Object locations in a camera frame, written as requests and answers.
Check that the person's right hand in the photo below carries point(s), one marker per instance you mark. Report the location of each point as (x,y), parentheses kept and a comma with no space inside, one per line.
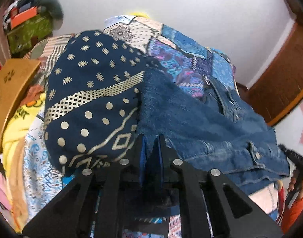
(294,182)

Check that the blue patchwork quilt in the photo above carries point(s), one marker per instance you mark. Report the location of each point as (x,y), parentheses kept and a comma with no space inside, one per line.
(171,47)

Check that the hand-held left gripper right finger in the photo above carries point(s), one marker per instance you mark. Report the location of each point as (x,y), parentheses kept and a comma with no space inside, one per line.
(158,164)

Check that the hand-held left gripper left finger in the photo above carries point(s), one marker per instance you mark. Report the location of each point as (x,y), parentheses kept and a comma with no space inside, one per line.
(141,164)

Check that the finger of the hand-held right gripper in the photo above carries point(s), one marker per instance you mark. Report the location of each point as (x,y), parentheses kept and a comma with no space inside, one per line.
(290,152)

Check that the white blue-print bedsheet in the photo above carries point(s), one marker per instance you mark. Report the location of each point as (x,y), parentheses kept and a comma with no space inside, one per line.
(39,168)

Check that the yellow printed blanket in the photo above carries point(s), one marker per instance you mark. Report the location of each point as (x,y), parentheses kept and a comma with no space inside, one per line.
(15,133)

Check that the navy gold-patterned garment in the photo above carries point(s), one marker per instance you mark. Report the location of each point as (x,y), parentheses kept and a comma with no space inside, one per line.
(92,91)

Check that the blue denim jacket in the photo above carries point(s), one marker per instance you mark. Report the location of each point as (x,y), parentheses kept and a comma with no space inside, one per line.
(191,119)

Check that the orange box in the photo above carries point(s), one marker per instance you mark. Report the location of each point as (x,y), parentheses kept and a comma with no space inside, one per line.
(23,17)

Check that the wooden folding bed table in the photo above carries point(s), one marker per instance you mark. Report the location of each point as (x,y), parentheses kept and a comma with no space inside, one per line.
(10,86)

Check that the yellow object behind bed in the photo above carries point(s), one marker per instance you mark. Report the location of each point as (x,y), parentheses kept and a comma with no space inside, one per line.
(139,14)

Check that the person's right forearm orange sleeve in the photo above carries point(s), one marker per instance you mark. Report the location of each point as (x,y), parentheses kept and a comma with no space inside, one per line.
(293,214)

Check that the striped multicolour cloth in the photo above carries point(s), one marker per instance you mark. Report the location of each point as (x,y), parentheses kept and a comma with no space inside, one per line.
(49,49)

